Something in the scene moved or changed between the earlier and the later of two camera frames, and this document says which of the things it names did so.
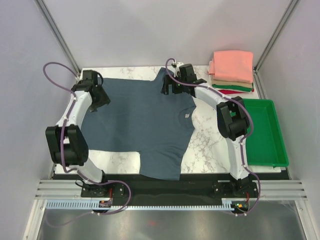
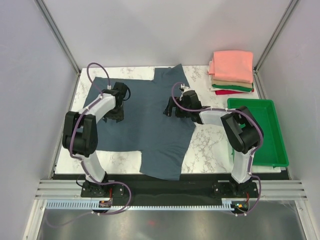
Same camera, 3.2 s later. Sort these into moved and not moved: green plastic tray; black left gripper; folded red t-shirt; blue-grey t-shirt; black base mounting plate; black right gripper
Moved: black left gripper; black right gripper
Not moved: green plastic tray; black base mounting plate; folded red t-shirt; blue-grey t-shirt
